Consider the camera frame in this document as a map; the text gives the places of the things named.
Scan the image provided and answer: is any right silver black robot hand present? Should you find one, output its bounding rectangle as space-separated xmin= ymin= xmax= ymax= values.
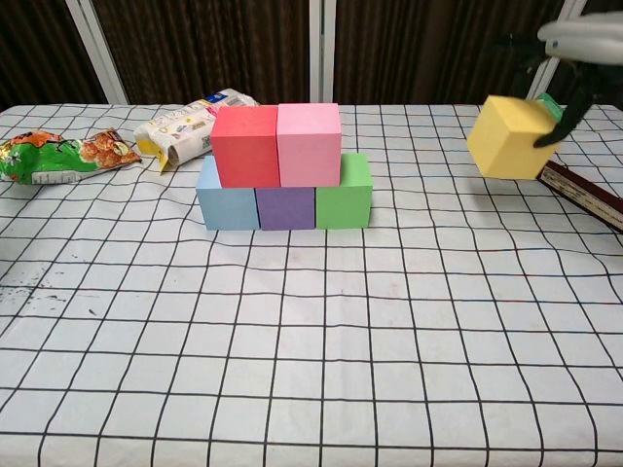
xmin=491 ymin=12 xmax=623 ymax=148

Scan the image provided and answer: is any yellow foam cube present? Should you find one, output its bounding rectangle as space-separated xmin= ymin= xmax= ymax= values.
xmin=466 ymin=94 xmax=561 ymax=181

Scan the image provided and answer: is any green foam cube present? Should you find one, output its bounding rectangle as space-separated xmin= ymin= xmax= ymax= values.
xmin=314 ymin=152 xmax=375 ymax=231

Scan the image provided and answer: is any pink foam cube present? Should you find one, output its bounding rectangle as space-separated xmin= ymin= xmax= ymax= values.
xmin=275 ymin=102 xmax=342 ymax=188

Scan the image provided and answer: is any red foam cube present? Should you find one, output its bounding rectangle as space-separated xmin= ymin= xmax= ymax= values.
xmin=210 ymin=106 xmax=282 ymax=190

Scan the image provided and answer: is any light blue foam cube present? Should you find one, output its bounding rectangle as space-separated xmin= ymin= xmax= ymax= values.
xmin=196 ymin=155 xmax=262 ymax=231

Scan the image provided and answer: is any dark brown ribbed partition panel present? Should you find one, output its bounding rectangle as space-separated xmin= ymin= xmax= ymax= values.
xmin=92 ymin=0 xmax=312 ymax=106
xmin=549 ymin=0 xmax=623 ymax=106
xmin=0 ymin=0 xmax=111 ymax=111
xmin=333 ymin=0 xmax=561 ymax=106

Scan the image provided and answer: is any green sachet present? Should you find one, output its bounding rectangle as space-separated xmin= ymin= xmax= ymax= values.
xmin=534 ymin=92 xmax=568 ymax=126

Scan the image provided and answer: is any dark red long box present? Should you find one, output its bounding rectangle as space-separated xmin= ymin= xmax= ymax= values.
xmin=537 ymin=162 xmax=623 ymax=226

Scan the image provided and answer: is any purple foam cube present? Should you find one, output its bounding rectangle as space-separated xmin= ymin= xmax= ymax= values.
xmin=254 ymin=185 xmax=317 ymax=232

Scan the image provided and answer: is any white snack package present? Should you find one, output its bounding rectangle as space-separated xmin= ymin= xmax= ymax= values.
xmin=132 ymin=87 xmax=259 ymax=175

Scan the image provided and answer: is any green orange snack bag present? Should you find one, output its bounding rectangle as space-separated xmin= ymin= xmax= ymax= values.
xmin=0 ymin=127 xmax=143 ymax=187

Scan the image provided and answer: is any white partition post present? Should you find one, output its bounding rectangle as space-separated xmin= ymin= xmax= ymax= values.
xmin=67 ymin=0 xmax=130 ymax=106
xmin=529 ymin=0 xmax=583 ymax=106
xmin=309 ymin=0 xmax=337 ymax=106

